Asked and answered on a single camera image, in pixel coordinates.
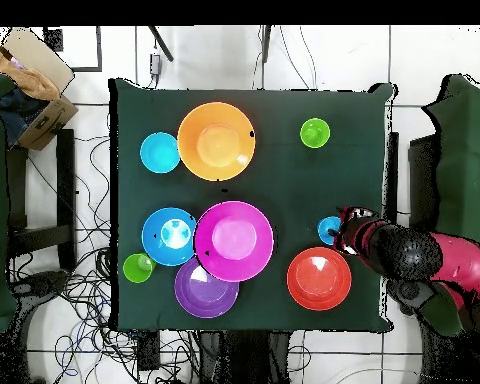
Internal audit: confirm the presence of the blue cup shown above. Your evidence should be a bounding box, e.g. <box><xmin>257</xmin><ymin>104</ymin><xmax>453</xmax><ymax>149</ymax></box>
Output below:
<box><xmin>316</xmin><ymin>215</ymin><xmax>343</xmax><ymax>246</ymax></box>

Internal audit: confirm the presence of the large red bowl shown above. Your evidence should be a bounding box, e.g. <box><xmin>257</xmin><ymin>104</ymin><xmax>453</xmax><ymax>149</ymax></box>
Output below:
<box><xmin>286</xmin><ymin>246</ymin><xmax>353</xmax><ymax>312</ymax></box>

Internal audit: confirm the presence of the large pink bowl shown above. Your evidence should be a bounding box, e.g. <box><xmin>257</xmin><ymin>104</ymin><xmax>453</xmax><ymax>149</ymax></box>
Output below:
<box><xmin>193</xmin><ymin>200</ymin><xmax>275</xmax><ymax>284</ymax></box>

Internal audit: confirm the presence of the dark green table cloth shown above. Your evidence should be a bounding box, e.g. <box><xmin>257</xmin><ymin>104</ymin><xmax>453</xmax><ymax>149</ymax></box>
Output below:
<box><xmin>107</xmin><ymin>77</ymin><xmax>397</xmax><ymax>333</ymax></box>

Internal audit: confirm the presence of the black side furniture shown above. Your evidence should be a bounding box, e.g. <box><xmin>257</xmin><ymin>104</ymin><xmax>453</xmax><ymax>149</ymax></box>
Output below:
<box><xmin>407</xmin><ymin>133</ymin><xmax>441</xmax><ymax>233</ymax></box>

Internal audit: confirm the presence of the green cup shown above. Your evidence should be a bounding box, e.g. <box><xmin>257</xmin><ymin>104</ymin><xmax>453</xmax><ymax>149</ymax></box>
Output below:
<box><xmin>122</xmin><ymin>252</ymin><xmax>158</xmax><ymax>285</ymax></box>
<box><xmin>299</xmin><ymin>117</ymin><xmax>332</xmax><ymax>150</ymax></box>

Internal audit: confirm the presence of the purple bowl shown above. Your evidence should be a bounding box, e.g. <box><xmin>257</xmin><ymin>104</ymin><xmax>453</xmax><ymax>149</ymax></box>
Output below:
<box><xmin>173</xmin><ymin>257</ymin><xmax>240</xmax><ymax>320</ymax></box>

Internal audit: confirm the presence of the large orange bowl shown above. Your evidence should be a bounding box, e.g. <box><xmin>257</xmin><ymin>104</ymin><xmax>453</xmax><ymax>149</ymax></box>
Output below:
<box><xmin>176</xmin><ymin>101</ymin><xmax>257</xmax><ymax>182</ymax></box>

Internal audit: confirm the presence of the medium blue bowl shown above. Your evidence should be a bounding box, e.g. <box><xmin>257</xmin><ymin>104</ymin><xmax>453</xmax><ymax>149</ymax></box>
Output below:
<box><xmin>141</xmin><ymin>206</ymin><xmax>198</xmax><ymax>267</ymax></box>

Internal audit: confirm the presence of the small light blue bowl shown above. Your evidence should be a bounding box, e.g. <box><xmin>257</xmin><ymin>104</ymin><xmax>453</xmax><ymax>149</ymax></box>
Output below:
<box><xmin>139</xmin><ymin>132</ymin><xmax>182</xmax><ymax>175</ymax></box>

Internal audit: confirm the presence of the black tripod leg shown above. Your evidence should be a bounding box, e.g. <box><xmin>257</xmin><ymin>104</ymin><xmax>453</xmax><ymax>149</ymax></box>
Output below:
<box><xmin>261</xmin><ymin>25</ymin><xmax>272</xmax><ymax>63</ymax></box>
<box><xmin>147</xmin><ymin>25</ymin><xmax>175</xmax><ymax>63</ymax></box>

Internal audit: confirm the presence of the cardboard box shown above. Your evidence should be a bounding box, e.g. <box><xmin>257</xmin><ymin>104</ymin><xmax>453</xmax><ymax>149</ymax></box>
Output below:
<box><xmin>0</xmin><ymin>26</ymin><xmax>80</xmax><ymax>152</ymax></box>

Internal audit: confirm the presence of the brown cloth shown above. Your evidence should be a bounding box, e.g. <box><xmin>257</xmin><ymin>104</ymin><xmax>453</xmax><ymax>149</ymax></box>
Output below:
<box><xmin>0</xmin><ymin>39</ymin><xmax>61</xmax><ymax>101</ymax></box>

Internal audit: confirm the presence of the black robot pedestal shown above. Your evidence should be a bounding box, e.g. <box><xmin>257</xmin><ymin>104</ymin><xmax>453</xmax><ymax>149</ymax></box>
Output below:
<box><xmin>197</xmin><ymin>330</ymin><xmax>293</xmax><ymax>384</ymax></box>

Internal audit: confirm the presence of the black stool frame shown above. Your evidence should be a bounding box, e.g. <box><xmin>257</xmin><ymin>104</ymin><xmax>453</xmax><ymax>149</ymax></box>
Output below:
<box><xmin>7</xmin><ymin>128</ymin><xmax>78</xmax><ymax>273</ymax></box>

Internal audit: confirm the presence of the black square frame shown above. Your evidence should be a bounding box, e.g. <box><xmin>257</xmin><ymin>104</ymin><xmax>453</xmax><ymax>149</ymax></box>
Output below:
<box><xmin>43</xmin><ymin>25</ymin><xmax>103</xmax><ymax>73</ymax></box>

